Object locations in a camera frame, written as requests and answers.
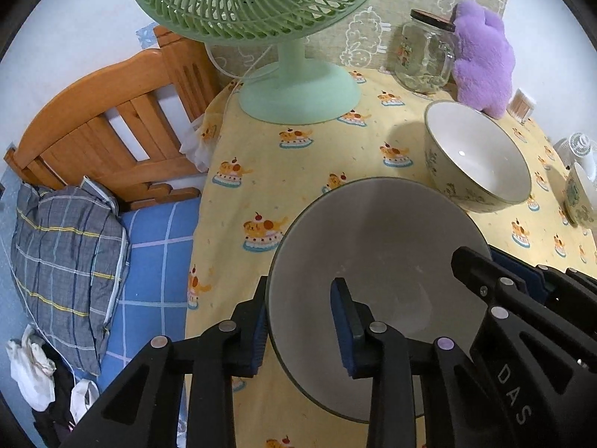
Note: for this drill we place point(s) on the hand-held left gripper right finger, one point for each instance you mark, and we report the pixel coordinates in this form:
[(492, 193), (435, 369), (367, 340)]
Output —
[(343, 326)]

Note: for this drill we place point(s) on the white desk fan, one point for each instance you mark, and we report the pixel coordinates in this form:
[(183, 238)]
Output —
[(580, 147)]

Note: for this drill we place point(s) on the glass jar with dark lid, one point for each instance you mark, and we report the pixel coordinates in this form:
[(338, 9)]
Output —
[(422, 56)]

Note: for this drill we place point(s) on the floral ceramic bowl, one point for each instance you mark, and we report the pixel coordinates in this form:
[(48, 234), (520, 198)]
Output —
[(475, 149), (580, 196), (382, 242)]

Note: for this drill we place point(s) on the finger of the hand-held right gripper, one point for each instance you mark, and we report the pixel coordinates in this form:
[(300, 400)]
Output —
[(522, 275), (480, 273)]

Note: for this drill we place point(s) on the green patterned board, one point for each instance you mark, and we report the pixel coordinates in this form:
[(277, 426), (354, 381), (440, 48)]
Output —
[(373, 32)]

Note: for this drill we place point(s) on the dark clothes pile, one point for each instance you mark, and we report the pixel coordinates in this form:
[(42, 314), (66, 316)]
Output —
[(56, 420)]

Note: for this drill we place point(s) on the green desk fan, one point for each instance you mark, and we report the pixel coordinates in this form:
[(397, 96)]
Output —
[(298, 98)]

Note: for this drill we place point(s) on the grey crumpled garment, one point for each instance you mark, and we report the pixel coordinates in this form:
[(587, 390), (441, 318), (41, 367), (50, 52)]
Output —
[(84, 396)]

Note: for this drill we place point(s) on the white lace table cover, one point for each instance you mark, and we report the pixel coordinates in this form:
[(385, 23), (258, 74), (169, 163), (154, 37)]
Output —
[(196, 144)]

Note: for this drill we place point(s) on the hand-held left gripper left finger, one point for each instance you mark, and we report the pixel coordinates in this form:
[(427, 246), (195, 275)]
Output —
[(255, 336)]

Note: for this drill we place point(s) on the white crumpled cloth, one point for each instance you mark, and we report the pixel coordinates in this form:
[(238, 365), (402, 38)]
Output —
[(30, 373)]

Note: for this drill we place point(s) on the blue wall sticker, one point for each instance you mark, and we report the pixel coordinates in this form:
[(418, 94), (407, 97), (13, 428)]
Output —
[(148, 35)]

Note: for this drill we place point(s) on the grey plaid pillow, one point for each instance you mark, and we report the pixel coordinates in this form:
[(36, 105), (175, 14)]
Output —
[(65, 261)]

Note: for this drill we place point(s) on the purple plush toy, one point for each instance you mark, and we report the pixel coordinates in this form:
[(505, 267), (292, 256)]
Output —
[(485, 56)]

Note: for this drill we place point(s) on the wooden bed headboard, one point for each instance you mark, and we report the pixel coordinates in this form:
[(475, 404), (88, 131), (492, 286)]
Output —
[(93, 126)]

